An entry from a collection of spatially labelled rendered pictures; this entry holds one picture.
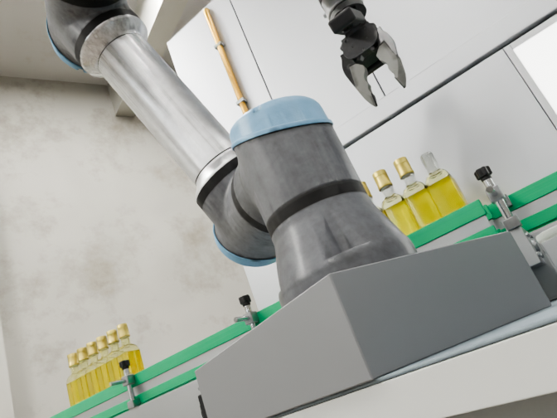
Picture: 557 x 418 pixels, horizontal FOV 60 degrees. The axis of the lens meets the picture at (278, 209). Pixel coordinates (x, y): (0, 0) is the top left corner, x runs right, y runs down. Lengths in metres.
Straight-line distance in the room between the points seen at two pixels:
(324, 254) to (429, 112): 0.91
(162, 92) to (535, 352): 0.56
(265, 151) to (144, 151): 4.55
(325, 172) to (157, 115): 0.30
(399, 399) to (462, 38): 1.15
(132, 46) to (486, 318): 0.58
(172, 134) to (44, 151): 4.11
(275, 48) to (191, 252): 3.20
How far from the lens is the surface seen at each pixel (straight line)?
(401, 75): 0.90
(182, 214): 4.78
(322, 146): 0.51
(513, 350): 0.30
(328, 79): 1.51
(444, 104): 1.31
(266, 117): 0.52
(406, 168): 1.15
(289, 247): 0.47
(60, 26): 0.81
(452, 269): 0.48
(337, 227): 0.46
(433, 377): 0.34
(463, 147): 1.27
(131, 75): 0.73
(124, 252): 4.41
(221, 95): 1.74
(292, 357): 0.43
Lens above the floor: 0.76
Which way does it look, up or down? 21 degrees up
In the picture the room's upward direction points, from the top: 21 degrees counter-clockwise
